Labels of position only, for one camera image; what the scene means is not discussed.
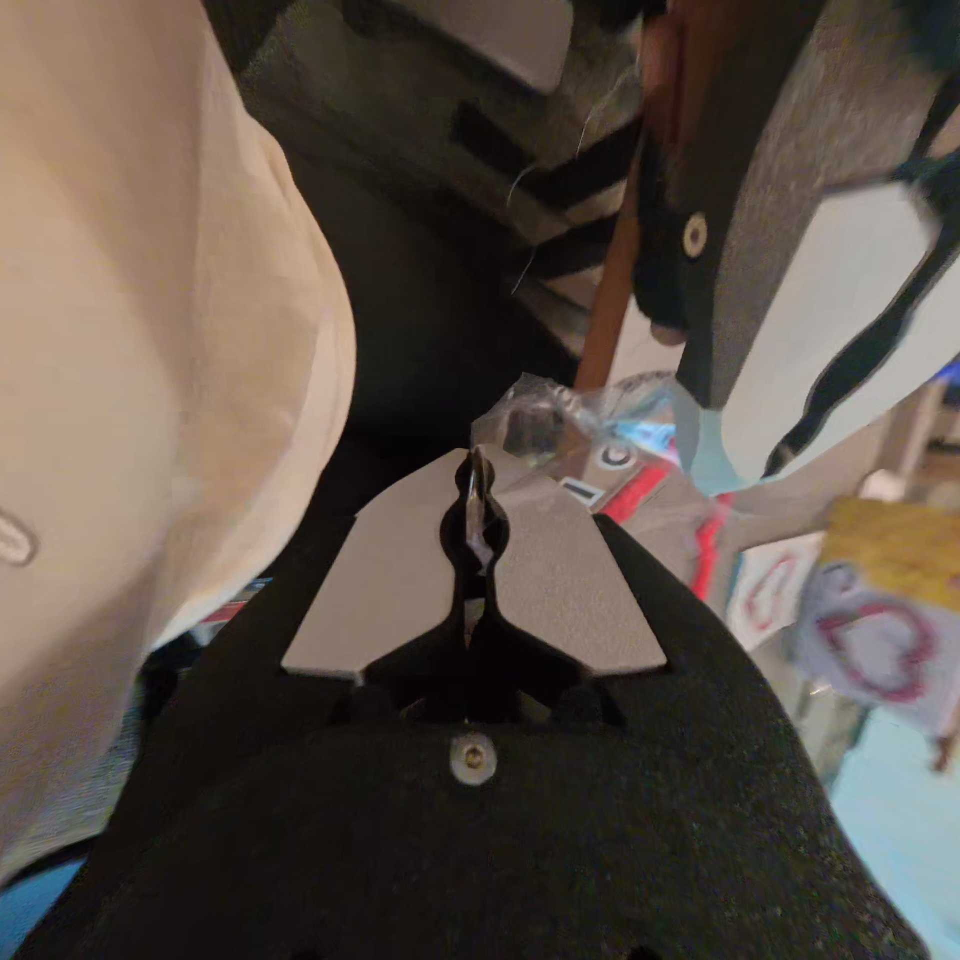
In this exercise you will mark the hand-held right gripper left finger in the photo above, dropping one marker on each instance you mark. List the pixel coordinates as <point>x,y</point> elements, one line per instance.
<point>382,592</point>

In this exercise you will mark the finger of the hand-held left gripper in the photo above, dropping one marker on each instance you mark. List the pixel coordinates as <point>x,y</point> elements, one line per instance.
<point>922,352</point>
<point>840,292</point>

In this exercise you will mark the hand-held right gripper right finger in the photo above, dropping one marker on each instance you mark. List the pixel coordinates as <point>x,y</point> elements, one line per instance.
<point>570,592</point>

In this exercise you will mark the clear plastic bag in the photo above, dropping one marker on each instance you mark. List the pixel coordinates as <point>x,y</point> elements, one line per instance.
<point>547,420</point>

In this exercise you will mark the person's left hand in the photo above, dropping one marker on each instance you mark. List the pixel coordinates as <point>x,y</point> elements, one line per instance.
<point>664,67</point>

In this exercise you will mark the yellow cardboard box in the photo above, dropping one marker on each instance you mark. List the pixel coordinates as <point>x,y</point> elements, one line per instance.
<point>900,540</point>

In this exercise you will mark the heart print sheet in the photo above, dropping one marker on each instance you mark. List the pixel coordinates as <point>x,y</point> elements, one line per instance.
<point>772,592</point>
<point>877,645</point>

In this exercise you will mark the grey black striped cloth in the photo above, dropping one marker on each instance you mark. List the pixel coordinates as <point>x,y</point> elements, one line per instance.
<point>420,112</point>

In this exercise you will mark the person's white shirt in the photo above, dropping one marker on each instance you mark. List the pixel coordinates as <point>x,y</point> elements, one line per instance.
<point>150,337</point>

